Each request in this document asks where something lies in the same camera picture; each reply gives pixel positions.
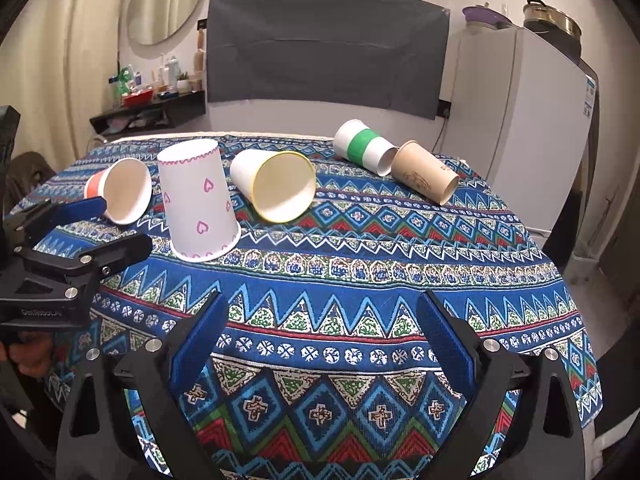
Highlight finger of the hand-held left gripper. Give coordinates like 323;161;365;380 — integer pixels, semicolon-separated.
17;232;153;306
2;196;108;247

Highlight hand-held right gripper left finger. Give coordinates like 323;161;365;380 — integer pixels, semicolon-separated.
56;290;231;480

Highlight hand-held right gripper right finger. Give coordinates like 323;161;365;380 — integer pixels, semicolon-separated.
417;289;586;480

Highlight white paper cup red band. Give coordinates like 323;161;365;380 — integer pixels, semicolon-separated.
83;157;152;225

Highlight white paper cup pink hearts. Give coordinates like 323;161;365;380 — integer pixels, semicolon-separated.
157;139;242;263

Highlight white paper cup yellow rim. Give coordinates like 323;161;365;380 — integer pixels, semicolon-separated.
230;149;317;224

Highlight brown paper cup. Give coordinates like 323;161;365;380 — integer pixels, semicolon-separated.
390;140;460;206

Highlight white paper cup green band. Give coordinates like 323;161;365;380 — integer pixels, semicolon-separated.
334;119;399;177

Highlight person's left hand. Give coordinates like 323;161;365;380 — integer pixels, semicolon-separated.
0;330;55;378

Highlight brown chair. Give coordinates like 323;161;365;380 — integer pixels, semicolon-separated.
7;151;57;203

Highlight green bottle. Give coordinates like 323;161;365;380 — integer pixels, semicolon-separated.
110;66;130;108

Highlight blue patterned tablecloth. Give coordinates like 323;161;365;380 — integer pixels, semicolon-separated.
5;130;598;480

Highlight white refrigerator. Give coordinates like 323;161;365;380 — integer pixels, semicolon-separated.
439;25;598;241

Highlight dark grey cloth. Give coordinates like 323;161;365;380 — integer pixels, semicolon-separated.
206;0;451;121

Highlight purple bowl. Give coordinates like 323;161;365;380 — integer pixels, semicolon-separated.
461;4;516;31

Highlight steel pot with lid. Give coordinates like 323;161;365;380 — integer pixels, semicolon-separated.
522;0;583;56

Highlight black wall shelf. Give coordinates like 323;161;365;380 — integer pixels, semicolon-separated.
90;89;207;135

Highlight oval wall mirror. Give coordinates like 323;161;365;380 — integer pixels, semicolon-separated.
126;0;206;46

